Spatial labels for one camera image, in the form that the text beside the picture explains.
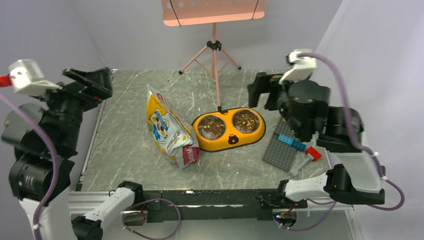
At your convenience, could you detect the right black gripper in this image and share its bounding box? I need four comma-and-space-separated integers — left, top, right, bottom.
247, 70, 312, 139

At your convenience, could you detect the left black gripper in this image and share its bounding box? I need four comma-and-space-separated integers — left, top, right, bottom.
30, 65, 113, 152

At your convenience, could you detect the pet food bag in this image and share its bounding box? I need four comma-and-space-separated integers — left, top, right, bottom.
146, 84, 200, 169

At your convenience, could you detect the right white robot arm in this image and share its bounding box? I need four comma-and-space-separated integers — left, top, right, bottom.
247, 72, 385, 208

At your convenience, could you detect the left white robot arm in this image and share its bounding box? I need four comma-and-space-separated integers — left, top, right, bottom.
1, 67, 145, 240

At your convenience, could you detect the yellow double pet bowl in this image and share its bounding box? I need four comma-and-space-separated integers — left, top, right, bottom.
191, 107, 267, 153

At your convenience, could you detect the blue building brick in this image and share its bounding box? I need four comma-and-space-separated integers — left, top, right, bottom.
277, 134, 306, 152

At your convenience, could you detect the grey building baseplate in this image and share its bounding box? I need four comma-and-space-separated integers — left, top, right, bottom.
262, 117, 297, 172

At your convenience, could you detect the red grey toy tool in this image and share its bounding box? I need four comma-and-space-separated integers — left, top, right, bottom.
289, 146, 323, 176

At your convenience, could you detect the pink music stand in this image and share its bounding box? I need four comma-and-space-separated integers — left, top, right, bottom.
161, 0, 267, 112

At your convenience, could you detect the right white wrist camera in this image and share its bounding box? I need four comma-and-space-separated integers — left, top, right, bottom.
278, 48, 317, 85

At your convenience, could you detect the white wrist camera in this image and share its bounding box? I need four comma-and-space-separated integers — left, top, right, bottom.
278, 48, 317, 85
0, 59, 63, 97

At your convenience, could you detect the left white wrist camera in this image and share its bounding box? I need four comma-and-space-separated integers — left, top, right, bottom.
0, 59, 63, 97

